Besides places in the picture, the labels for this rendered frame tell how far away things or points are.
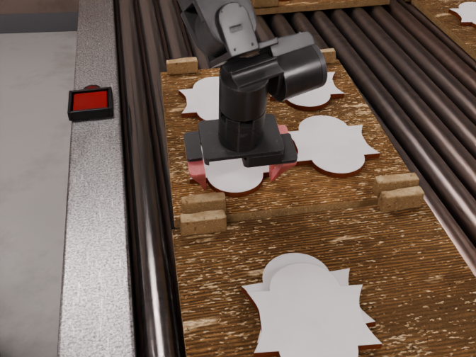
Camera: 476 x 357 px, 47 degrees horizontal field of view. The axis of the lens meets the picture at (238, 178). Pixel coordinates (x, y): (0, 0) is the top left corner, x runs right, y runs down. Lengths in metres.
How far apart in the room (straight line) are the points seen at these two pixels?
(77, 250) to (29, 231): 1.43
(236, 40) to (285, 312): 0.30
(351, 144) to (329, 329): 0.35
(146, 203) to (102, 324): 0.20
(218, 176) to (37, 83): 2.38
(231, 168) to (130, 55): 0.46
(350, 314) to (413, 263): 0.13
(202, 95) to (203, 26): 0.35
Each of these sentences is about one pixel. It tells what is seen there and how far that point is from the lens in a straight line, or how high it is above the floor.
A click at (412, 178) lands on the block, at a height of 0.96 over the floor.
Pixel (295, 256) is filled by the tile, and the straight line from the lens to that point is 0.67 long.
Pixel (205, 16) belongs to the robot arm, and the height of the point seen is 1.20.
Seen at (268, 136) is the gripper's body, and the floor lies 1.04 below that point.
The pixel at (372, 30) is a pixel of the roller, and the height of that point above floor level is 0.92.
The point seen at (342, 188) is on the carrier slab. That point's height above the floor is 0.94.
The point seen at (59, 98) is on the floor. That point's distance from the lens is 2.92.
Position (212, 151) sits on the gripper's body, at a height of 1.03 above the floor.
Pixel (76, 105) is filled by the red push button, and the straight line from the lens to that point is 1.00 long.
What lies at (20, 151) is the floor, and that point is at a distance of 2.59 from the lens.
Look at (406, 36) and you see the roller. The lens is 1.28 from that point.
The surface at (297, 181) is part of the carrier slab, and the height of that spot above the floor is 0.94.
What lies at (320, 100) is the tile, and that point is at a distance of 0.95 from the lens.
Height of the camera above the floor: 1.44
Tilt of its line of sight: 40 degrees down
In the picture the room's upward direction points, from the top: straight up
